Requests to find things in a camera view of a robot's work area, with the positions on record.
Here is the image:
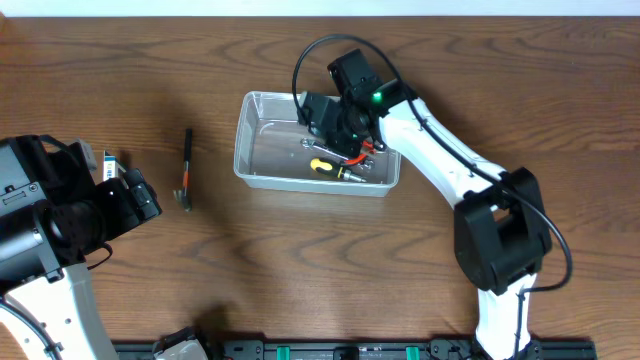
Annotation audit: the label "silver ratchet wrench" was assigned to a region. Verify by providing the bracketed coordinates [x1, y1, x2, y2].
[300, 138, 374, 169]

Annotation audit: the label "blue white screwdriver box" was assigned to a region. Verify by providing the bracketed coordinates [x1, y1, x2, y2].
[103, 151, 126, 181]

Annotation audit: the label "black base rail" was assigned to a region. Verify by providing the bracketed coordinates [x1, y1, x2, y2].
[112, 327, 599, 360]

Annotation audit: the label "small black-handled hammer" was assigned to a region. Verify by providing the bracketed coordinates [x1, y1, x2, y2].
[173, 128, 193, 212]

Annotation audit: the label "red handled pliers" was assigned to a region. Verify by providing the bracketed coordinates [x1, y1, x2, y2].
[342, 141, 376, 166]

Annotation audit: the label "yellow black stubby screwdriver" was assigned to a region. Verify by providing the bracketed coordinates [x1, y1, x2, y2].
[310, 158, 367, 183]

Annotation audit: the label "clear plastic container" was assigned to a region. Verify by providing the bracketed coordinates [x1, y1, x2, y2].
[234, 91, 401, 197]

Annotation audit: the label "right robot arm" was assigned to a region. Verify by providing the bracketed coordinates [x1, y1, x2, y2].
[294, 50, 553, 359]

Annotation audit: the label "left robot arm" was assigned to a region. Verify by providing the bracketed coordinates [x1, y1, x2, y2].
[1, 135, 162, 359]

